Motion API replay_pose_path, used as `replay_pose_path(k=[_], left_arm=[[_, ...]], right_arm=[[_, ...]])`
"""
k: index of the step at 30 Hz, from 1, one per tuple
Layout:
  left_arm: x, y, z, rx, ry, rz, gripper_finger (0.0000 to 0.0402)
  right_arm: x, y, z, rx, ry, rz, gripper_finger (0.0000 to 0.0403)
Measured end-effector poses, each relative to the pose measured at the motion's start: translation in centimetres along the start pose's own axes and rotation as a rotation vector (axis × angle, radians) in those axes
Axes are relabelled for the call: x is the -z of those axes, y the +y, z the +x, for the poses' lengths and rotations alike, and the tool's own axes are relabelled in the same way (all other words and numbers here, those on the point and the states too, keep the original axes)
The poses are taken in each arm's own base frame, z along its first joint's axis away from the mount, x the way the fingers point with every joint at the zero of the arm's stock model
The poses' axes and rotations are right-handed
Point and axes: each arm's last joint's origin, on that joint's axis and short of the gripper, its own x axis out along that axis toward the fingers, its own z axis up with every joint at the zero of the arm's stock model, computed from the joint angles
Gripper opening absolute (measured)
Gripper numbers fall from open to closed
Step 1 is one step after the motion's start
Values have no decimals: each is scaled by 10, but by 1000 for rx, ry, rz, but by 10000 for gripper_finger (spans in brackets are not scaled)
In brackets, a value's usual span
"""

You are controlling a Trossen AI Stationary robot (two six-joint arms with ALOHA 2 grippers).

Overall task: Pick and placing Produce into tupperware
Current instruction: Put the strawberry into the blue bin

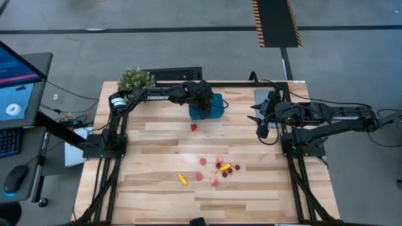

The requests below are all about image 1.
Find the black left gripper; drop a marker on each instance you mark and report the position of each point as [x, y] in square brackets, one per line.
[201, 94]

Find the black caster wheel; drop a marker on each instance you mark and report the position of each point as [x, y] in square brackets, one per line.
[42, 201]

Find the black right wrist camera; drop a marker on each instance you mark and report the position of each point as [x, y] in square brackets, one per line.
[262, 130]

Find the black hazard-striped floor mat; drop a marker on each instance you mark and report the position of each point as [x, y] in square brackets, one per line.
[276, 23]

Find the black keyboard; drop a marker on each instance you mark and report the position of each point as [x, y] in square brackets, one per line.
[8, 141]

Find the teal plastic container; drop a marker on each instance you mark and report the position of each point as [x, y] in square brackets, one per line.
[218, 113]

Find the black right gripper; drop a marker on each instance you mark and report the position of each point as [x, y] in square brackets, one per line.
[276, 111]

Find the black perforated panel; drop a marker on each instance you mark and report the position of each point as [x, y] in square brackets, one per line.
[176, 74]

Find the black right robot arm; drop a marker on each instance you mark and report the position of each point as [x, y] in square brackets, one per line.
[345, 117]

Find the computer monitor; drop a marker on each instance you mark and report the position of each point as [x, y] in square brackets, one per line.
[15, 94]

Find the black computer mouse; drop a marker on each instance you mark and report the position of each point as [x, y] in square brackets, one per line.
[15, 179]

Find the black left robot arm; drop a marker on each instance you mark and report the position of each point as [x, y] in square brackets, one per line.
[157, 97]

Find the black table-level camera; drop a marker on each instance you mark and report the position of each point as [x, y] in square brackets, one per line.
[198, 221]

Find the white box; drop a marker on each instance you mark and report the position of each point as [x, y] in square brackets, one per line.
[73, 150]

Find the green plant in black pot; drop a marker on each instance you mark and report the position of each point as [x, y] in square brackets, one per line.
[136, 80]

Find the yellow pepper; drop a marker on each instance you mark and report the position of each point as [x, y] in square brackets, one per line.
[225, 167]

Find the grey flat lid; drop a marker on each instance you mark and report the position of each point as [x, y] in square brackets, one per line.
[260, 95]

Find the red strawberry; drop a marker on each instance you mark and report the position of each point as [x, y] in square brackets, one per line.
[193, 127]

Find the grey computer desk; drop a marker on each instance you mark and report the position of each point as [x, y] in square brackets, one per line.
[31, 150]

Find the black upright frame post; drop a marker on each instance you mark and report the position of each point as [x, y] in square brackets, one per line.
[59, 132]

